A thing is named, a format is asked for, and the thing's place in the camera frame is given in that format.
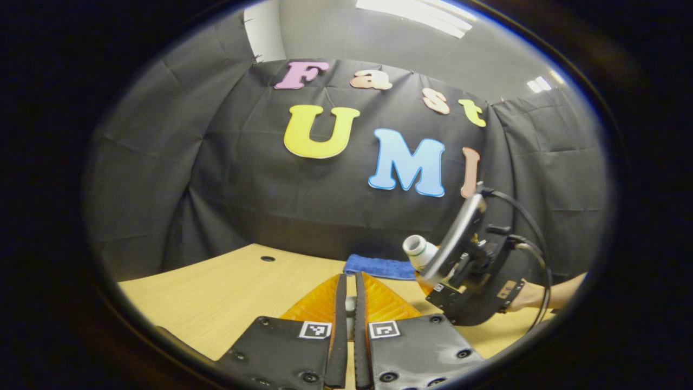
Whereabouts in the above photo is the black backdrop cloth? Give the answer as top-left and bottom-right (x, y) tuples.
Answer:
(87, 57), (612, 282)

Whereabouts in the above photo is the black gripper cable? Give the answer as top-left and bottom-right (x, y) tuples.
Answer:
(479, 187), (554, 332)

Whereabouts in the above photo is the long ceiling light panel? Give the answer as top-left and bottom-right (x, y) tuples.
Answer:
(356, 0), (478, 38)

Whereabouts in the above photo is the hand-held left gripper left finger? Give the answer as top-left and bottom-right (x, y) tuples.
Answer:
(214, 274), (348, 390)

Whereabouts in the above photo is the white plastic water bottle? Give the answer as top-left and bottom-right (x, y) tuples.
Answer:
(402, 235), (439, 271)

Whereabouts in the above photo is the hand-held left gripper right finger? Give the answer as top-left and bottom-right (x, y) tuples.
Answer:
(354, 272), (486, 390)

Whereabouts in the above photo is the blue towel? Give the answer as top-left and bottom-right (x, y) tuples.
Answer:
(344, 253), (417, 281)

